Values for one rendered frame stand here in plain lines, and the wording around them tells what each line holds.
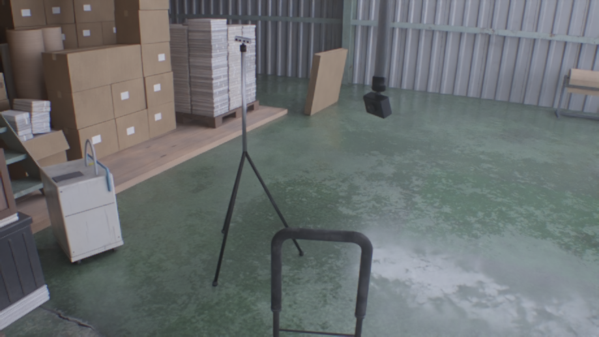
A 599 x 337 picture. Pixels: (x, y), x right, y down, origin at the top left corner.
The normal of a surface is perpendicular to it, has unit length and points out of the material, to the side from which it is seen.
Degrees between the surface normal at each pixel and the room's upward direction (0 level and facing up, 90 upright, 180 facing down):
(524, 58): 90
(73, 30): 90
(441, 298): 0
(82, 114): 90
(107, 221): 90
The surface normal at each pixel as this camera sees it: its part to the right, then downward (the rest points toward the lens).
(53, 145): 0.87, -0.21
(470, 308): 0.03, -0.93
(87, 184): 0.69, 0.28
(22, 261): 0.90, 0.18
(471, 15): -0.43, 0.32
